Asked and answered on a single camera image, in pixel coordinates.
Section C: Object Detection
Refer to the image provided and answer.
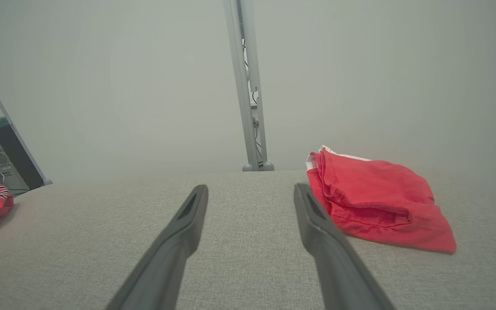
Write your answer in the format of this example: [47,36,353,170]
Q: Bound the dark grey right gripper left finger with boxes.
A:
[106,184,209,310]

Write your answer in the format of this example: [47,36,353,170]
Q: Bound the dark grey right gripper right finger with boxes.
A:
[293,183,395,310]

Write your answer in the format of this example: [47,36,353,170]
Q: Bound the red shorts with white stripe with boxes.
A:
[305,145,457,254]

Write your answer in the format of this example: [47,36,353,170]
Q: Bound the thin black cable between posts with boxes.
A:
[241,38,262,165]

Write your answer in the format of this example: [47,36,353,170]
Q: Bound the grey aluminium partition post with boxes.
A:
[223,0,260,171]
[239,0,269,168]

